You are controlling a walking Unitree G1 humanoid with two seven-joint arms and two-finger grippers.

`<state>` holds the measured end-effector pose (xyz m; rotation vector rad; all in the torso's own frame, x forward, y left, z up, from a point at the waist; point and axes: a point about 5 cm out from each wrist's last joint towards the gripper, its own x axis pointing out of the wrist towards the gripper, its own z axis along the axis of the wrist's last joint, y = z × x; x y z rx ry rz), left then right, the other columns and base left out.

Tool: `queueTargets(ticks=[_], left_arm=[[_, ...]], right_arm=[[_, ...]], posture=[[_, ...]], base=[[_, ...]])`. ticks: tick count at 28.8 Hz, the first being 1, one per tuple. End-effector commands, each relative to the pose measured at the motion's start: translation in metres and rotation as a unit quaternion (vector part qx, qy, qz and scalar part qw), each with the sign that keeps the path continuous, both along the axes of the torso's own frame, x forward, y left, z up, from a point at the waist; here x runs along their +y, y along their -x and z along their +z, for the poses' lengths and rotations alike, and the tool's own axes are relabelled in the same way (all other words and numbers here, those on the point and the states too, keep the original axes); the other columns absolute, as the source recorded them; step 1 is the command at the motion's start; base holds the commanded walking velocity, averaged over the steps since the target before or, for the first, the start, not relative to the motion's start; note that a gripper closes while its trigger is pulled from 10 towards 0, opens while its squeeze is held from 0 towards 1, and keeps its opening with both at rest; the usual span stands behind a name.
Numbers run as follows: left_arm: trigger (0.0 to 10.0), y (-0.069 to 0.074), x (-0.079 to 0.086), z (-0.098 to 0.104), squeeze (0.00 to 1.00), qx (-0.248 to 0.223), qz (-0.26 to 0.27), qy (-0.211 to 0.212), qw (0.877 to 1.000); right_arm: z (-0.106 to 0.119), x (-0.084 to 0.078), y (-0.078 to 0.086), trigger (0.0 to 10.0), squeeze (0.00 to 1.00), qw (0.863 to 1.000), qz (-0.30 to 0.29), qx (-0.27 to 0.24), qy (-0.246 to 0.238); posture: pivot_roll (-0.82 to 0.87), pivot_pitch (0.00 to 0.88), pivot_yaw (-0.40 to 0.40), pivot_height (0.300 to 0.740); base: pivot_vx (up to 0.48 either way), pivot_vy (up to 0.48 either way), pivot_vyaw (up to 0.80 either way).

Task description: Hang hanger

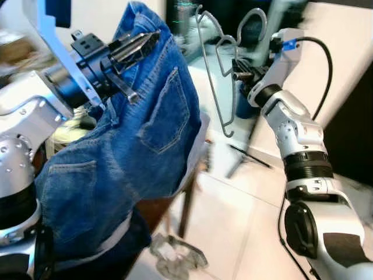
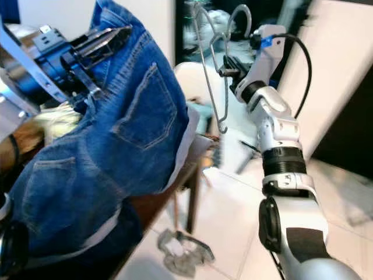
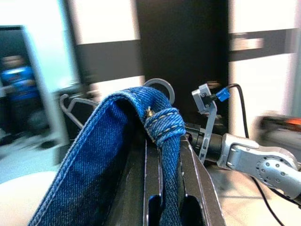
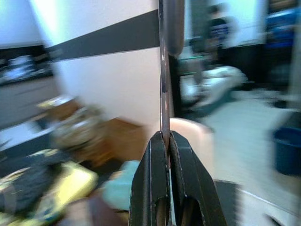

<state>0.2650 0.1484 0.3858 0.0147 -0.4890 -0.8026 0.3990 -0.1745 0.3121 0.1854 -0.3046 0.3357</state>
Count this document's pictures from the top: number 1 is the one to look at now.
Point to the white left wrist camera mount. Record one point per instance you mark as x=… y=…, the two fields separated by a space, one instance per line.
x=44 y=23

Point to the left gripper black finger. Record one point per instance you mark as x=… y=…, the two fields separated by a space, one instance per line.
x=139 y=41
x=137 y=53

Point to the grey plastic hanger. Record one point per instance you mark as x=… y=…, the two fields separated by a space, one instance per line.
x=213 y=87

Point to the blue denim jeans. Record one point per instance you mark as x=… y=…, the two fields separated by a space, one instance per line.
x=145 y=116

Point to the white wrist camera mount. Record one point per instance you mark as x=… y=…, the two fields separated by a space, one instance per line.
x=44 y=23
x=282 y=55

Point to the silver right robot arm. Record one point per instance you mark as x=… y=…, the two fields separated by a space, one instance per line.
x=297 y=134

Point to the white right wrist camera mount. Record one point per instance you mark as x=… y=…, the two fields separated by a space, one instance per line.
x=282 y=55

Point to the crumpled grey plastic bag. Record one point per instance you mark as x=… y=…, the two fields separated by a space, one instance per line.
x=175 y=256

